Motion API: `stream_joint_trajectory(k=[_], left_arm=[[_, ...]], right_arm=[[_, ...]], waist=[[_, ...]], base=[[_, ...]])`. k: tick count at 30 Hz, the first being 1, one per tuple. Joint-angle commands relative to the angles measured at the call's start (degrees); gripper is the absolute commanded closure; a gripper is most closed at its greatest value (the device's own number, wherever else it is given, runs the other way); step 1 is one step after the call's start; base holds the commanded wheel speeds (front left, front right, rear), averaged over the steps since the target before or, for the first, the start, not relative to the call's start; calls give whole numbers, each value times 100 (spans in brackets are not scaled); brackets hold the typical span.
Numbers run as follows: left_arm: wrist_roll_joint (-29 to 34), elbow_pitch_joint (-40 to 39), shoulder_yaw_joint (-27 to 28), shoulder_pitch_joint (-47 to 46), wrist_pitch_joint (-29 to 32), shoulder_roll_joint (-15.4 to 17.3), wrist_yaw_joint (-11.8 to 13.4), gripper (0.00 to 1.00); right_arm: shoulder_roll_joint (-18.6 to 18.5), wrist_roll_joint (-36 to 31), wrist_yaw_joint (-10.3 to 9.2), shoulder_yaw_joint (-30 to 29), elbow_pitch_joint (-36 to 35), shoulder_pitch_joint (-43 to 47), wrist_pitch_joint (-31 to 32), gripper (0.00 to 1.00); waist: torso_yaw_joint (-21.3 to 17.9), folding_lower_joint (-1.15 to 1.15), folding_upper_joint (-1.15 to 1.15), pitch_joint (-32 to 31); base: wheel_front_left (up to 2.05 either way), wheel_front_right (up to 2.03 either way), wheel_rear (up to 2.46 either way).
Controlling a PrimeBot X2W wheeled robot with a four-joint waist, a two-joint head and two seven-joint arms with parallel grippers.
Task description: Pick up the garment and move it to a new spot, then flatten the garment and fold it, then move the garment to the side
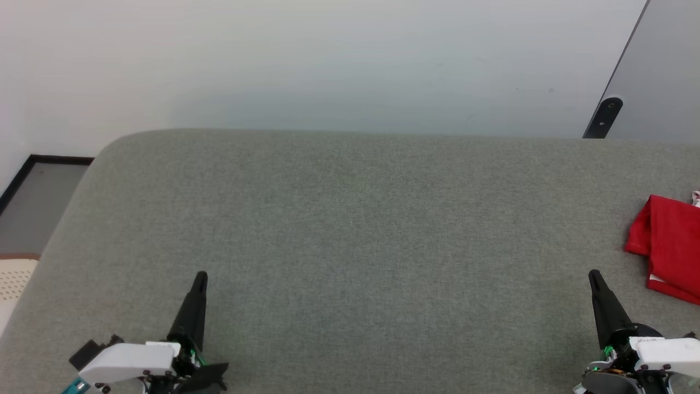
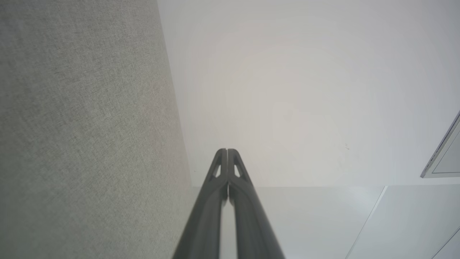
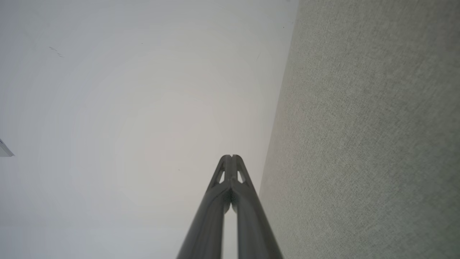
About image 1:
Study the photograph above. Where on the beige perforated laundry basket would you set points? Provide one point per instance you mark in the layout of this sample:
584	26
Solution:
12	282

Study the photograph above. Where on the black baseboard strip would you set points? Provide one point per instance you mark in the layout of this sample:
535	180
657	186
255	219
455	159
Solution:
33	164

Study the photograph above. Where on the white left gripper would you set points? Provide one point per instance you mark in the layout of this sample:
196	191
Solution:
131	358

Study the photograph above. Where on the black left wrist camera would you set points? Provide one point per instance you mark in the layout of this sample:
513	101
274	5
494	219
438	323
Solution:
87	353

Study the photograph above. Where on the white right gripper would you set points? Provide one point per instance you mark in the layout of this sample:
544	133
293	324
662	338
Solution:
656	361

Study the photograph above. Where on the red and white basketball jersey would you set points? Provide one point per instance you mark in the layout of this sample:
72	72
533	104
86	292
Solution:
672	246

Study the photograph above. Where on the grey door panel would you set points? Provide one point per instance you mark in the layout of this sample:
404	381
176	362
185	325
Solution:
667	65

